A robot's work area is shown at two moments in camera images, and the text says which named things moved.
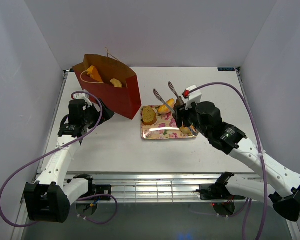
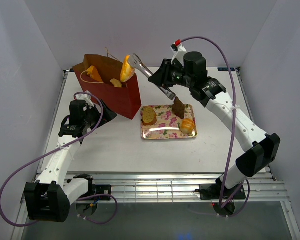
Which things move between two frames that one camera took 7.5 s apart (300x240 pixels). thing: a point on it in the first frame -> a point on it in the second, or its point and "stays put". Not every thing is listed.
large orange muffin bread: x=116 y=83 stays put
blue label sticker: x=226 y=69 stays put
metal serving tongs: x=173 y=89 -> x=136 y=61
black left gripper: x=106 y=113 stays put
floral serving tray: x=165 y=127 stays put
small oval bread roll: x=163 y=109 -> x=127 y=71
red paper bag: x=113 y=81 stays put
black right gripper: x=182 y=111 -> x=161 y=76
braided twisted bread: x=93 y=72 stays put
